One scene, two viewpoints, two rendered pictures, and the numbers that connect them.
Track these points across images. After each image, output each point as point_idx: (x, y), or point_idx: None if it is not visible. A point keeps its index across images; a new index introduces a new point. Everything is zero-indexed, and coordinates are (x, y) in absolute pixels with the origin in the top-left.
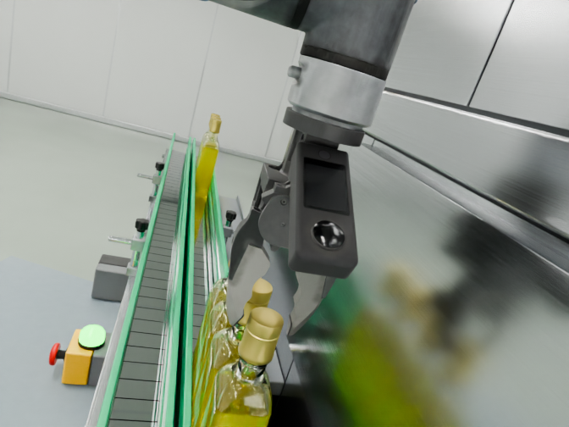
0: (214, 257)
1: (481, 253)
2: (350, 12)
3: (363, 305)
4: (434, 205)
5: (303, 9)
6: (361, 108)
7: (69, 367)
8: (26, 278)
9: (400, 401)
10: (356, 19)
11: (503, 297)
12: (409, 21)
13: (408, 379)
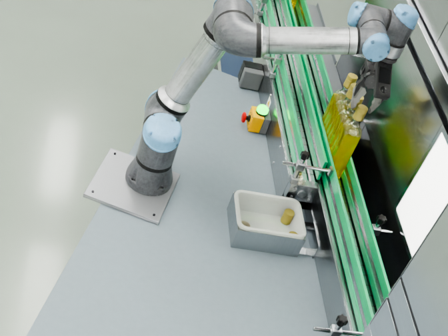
0: (314, 67)
1: (423, 95)
2: (395, 35)
3: (395, 105)
4: (418, 77)
5: None
6: (396, 55)
7: (253, 123)
8: None
9: (401, 133)
10: (396, 37)
11: (424, 107)
12: None
13: (403, 127)
